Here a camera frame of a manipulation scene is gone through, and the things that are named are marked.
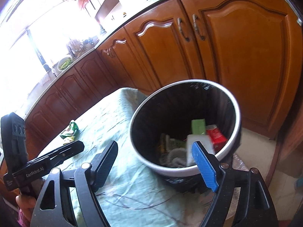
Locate red box in bin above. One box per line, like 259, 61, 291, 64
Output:
206, 124, 227, 153

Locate left hand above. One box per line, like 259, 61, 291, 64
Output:
16, 195, 37, 222

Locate bowl of green beans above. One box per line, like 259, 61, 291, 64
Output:
57, 57, 72, 71

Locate white sponge block in bin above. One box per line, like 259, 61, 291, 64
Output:
186, 134, 215, 166

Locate grey rag in bin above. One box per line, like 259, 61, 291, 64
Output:
159, 148, 187, 168

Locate wooden kitchen base cabinets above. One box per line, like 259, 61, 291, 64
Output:
25, 0, 302, 153

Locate teal floral tablecloth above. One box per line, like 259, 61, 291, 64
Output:
37, 87, 240, 227

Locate green box in bin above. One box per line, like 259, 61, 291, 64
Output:
191, 119, 206, 135

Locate crushed green soda can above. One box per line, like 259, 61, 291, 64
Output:
60, 120, 79, 145

